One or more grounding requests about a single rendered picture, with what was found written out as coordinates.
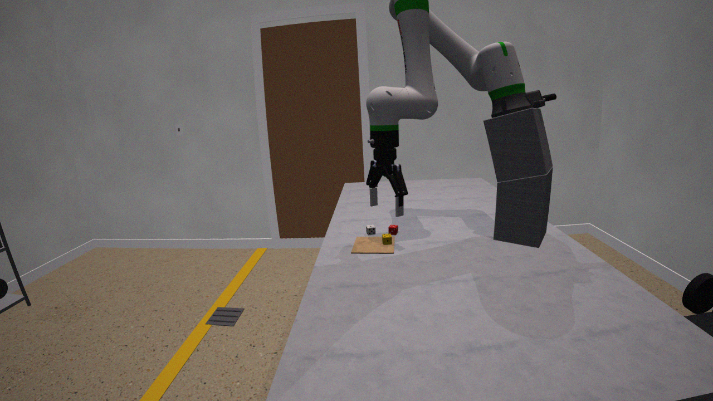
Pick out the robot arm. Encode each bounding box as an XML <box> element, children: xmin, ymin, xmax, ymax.
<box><xmin>366</xmin><ymin>0</ymin><xmax>556</xmax><ymax>150</ymax></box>

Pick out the tan mat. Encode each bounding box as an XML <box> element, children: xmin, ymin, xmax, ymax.
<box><xmin>351</xmin><ymin>237</ymin><xmax>395</xmax><ymax>254</ymax></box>

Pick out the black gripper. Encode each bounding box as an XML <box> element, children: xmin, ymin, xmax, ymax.
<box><xmin>366</xmin><ymin>148</ymin><xmax>408</xmax><ymax>217</ymax></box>

